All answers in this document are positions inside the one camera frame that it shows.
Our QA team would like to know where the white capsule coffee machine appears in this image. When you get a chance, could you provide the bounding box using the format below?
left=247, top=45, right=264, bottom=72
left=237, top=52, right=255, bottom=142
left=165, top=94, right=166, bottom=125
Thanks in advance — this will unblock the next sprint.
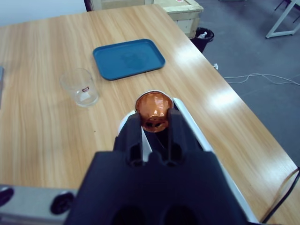
left=116, top=95, right=260, bottom=223

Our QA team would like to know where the white floor cable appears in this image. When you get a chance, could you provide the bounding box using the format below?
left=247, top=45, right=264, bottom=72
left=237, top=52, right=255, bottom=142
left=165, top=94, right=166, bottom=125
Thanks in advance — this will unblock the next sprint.
left=213, top=62, right=300, bottom=86

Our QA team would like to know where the white metal table frame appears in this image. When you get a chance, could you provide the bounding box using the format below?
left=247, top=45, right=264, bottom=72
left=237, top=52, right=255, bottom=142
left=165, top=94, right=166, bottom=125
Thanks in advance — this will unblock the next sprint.
left=265, top=0, right=300, bottom=39

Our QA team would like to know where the black trash bin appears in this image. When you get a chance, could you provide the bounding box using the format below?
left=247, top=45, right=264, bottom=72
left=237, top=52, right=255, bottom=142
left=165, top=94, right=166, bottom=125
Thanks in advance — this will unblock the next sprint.
left=190, top=27, right=215, bottom=53

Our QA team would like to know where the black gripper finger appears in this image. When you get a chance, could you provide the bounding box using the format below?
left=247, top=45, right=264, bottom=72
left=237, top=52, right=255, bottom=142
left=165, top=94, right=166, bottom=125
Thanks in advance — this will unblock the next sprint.
left=166, top=107, right=207, bottom=167
left=114, top=112, right=144, bottom=168

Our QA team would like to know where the large wooden crate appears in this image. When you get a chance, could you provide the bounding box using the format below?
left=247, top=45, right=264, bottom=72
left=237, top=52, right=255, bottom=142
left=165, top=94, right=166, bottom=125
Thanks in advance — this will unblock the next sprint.
left=161, top=0, right=204, bottom=39

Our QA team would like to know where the orange coffee capsule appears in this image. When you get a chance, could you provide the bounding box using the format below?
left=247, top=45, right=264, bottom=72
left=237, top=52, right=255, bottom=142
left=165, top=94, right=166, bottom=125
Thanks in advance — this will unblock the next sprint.
left=135, top=90, right=174, bottom=134

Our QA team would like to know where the blue plastic tray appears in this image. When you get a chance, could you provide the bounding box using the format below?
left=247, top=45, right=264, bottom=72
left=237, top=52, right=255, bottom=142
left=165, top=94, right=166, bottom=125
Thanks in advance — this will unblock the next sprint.
left=92, top=38, right=166, bottom=82

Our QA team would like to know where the clear drinking glass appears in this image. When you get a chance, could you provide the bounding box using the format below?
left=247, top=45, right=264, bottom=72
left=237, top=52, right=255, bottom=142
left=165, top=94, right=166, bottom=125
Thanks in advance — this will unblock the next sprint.
left=59, top=67, right=100, bottom=108

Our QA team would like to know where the black machine power cable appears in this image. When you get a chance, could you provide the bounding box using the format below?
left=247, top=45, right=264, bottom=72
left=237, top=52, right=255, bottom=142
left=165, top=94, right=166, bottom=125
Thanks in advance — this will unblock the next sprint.
left=259, top=165, right=300, bottom=223

